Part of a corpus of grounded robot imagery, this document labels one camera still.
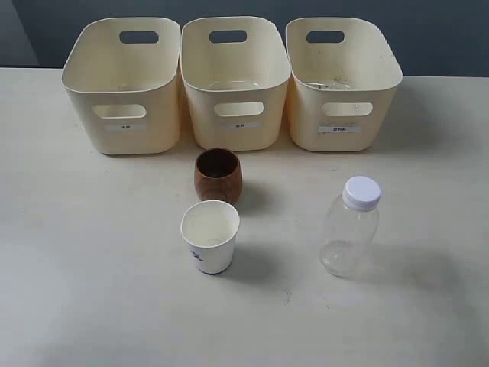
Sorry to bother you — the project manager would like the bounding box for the middle cream plastic bin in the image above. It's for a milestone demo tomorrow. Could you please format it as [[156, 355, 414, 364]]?
[[180, 16, 291, 151]]

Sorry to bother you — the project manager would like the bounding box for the brown wooden cup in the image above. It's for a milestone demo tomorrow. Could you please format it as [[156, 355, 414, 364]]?
[[194, 148, 243, 205]]

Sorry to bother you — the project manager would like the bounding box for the cream plastic bin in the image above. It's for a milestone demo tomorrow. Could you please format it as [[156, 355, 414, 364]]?
[[285, 18, 403, 152], [180, 16, 291, 151], [62, 17, 181, 155]]

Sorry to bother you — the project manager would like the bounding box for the white paper cup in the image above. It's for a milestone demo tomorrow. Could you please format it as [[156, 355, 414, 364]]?
[[180, 200, 240, 274]]

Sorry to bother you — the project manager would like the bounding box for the clear plastic bottle white cap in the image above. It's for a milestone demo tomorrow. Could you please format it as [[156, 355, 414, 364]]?
[[319, 176, 381, 278]]

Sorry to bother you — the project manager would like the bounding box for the left cream plastic bin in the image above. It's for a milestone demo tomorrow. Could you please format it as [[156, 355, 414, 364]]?
[[62, 17, 181, 155]]

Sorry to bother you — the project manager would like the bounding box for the right cream plastic bin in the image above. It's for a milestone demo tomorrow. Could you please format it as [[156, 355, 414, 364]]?
[[285, 18, 403, 152]]

